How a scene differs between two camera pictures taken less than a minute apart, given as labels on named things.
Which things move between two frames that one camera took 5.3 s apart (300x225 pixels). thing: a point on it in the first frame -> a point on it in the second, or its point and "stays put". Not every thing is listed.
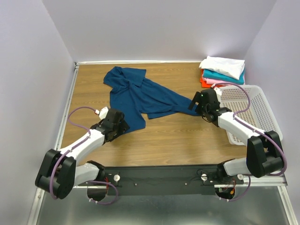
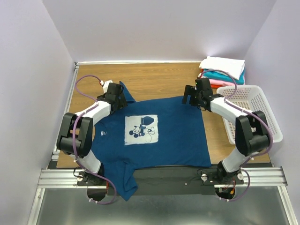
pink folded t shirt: x=211 y=81 stays put
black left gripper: x=123 y=127 -> x=122 y=101
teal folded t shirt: x=212 y=75 stays put
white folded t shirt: x=232 y=67 stays put
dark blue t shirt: x=135 y=97 -> x=147 y=133
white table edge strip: x=138 y=61 stays put
